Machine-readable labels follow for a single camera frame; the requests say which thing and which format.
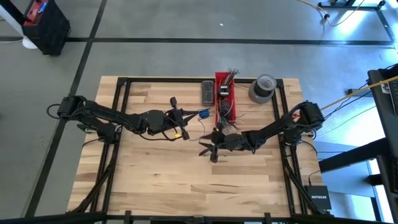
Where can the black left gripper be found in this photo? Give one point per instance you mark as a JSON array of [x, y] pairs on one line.
[[177, 119]]

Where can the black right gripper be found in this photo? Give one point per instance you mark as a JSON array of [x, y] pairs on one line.
[[230, 142]]

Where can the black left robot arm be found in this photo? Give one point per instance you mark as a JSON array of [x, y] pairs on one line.
[[124, 116]]

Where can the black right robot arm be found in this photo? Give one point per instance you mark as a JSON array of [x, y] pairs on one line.
[[280, 126]]

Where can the grey plastic case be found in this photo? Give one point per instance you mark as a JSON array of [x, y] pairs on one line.
[[207, 93]]

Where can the black round part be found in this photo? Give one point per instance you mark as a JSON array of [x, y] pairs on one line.
[[226, 107]]

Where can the small black white box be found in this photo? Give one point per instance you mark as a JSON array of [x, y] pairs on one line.
[[224, 90]]

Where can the red plastic bin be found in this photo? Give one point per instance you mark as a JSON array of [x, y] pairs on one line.
[[219, 77]]

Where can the grey tape roll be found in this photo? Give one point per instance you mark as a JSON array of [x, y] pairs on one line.
[[259, 98]]

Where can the white stand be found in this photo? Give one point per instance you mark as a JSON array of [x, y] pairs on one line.
[[29, 43]]

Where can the black floor stand base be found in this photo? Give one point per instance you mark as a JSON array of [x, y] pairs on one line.
[[348, 5]]

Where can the black metal table frame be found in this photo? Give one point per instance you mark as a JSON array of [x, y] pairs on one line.
[[186, 80]]

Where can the black Netgear switch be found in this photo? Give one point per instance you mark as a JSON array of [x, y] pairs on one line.
[[318, 197]]

